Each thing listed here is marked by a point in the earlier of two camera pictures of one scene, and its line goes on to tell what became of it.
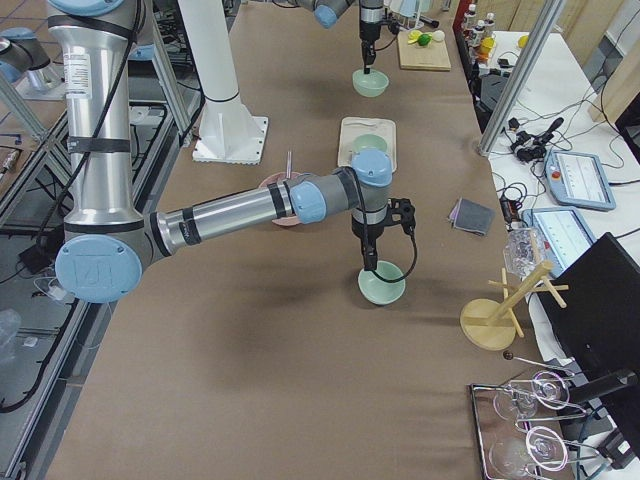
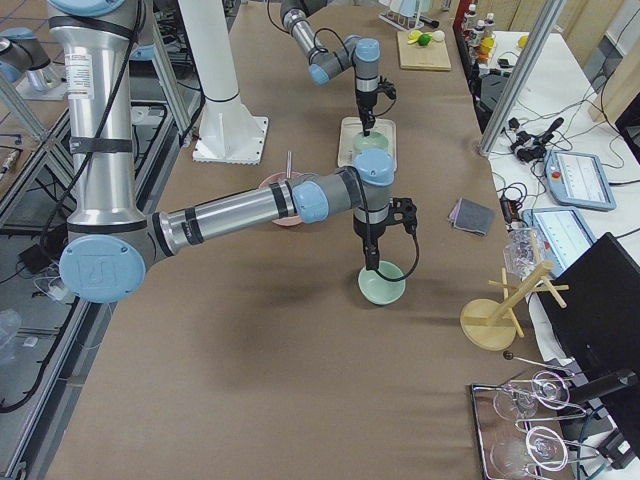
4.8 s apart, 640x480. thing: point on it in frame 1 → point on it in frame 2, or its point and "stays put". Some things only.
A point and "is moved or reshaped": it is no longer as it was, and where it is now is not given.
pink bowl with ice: [278, 177] stays put
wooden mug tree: [492, 324] stays put
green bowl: [372, 84] is moved or reshaped
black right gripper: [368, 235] stays put
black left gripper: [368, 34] → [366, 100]
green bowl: [377, 290] stays put
